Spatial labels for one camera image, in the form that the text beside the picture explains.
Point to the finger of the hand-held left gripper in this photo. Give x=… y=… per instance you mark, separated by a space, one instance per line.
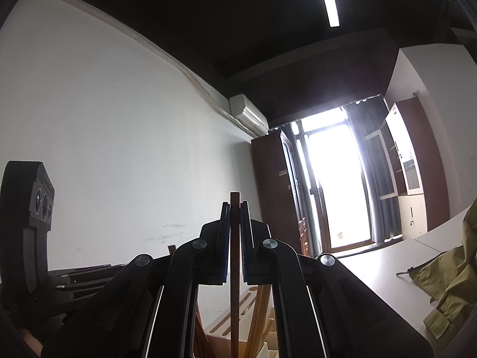
x=85 y=271

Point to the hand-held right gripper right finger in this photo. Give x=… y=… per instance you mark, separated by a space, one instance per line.
x=246 y=246

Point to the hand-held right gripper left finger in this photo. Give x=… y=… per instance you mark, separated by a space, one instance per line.
x=224 y=246

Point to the dark brown chopstick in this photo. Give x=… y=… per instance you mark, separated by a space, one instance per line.
x=234 y=305

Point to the light wooden chopstick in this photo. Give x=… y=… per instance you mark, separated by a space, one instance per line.
x=259 y=309
x=270 y=326

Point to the white slotted utensil holder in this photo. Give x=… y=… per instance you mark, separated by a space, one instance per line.
x=223 y=328

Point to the dark brown wardrobe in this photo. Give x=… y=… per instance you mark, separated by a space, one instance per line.
x=272 y=194

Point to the glass balcony door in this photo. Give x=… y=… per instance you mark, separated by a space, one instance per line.
x=335 y=179

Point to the white air conditioner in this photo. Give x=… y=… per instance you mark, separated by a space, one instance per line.
x=248 y=113

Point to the dark grey curtain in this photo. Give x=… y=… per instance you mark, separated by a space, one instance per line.
x=372 y=175

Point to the brown cabinet with glass door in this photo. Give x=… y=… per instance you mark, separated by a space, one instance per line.
x=421 y=149

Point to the olive green jacket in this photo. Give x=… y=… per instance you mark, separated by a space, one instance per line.
x=454 y=279

